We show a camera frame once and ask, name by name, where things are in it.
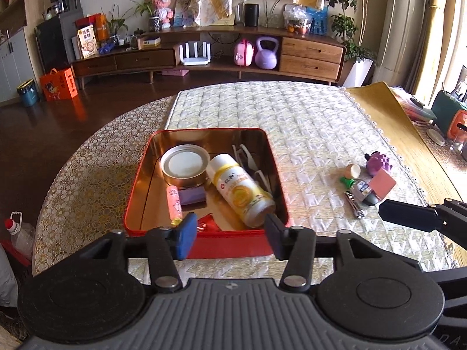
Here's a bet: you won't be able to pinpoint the blue bucket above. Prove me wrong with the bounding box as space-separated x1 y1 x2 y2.
17 79 40 108

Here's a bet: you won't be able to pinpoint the black mini fridge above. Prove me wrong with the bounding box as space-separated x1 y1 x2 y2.
34 18 83 75

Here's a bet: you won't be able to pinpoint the wooden bookshelf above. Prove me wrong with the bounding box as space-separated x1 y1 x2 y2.
0 0 28 37

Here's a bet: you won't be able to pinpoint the wooden television cabinet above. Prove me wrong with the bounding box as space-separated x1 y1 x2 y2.
70 25 347 90

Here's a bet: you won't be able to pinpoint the white plastic forks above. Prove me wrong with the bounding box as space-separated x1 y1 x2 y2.
232 144 272 192

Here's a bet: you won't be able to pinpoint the golden table mat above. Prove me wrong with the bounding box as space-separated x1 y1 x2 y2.
345 81 467 259

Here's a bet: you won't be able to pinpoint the round gold tin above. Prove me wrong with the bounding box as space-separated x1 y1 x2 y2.
160 145 211 189

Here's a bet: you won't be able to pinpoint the pink red card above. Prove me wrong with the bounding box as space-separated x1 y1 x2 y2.
368 169 397 200

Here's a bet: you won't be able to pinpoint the purple kettlebell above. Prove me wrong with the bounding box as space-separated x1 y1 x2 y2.
255 36 281 70

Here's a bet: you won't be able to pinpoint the standing air conditioner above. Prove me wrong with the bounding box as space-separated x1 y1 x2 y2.
372 0 420 81

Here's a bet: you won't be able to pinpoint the plastic oil bottle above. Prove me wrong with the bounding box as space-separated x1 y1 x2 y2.
4 211 36 261

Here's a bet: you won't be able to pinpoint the white cupboard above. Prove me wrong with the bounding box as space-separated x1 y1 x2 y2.
0 27 35 99

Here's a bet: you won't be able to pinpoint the small potted plant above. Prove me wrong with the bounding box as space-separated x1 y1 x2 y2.
131 0 163 33

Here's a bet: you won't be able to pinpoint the pink tube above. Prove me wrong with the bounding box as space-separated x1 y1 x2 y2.
166 185 184 227

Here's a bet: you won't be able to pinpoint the beige curtain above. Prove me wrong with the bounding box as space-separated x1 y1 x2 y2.
405 0 460 95

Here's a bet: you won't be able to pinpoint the red gift box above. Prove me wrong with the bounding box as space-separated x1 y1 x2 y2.
75 14 108 42

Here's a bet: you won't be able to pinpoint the beige chair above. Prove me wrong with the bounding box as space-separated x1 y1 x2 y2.
248 0 292 28

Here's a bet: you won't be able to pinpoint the white yellow bottle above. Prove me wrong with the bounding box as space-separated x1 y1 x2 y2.
206 154 276 229

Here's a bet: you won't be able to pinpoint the pile of packets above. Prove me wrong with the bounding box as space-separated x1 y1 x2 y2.
392 87 436 123

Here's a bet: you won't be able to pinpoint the silver nail clipper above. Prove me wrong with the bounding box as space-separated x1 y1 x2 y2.
344 190 366 219

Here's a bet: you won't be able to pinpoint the pink toy case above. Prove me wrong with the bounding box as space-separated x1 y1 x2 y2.
233 39 255 67

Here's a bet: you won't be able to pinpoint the clear plastic bag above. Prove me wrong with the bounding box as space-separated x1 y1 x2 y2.
283 4 312 34

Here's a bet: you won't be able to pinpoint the red tin box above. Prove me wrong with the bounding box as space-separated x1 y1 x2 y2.
123 128 290 259

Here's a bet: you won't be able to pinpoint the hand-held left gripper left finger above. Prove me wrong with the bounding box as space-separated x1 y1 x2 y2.
69 212 198 292

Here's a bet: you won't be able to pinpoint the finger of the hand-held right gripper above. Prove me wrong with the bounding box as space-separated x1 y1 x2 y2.
378 197 467 232

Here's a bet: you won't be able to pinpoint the black speaker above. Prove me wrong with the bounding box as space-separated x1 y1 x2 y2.
244 3 259 27

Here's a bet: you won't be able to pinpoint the blue picture box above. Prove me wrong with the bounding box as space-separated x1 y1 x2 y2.
306 6 329 36

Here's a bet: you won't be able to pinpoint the teal orange utensil holder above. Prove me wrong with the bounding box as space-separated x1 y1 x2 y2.
431 90 467 141

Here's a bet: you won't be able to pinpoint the quilted cream table mat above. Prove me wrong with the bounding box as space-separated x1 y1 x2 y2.
128 81 458 288

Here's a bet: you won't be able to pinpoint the white router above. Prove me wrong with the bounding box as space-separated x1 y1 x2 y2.
179 42 211 66

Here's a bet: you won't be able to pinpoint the small blue label bottle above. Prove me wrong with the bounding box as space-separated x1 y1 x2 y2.
352 178 380 207

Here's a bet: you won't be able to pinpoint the orange gift bag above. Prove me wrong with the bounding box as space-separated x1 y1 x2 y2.
39 68 79 102

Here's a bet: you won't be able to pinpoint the pink plush doll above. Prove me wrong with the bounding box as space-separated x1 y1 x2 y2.
149 0 183 30

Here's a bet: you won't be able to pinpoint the purple block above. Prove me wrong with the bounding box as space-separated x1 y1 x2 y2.
178 186 207 206

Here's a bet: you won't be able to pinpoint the clear glass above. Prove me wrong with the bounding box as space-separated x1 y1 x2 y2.
450 131 467 155

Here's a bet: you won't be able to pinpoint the small white plate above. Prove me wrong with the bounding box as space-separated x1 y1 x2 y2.
426 127 446 147

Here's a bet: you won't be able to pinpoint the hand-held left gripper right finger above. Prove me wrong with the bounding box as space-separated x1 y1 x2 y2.
266 214 402 291

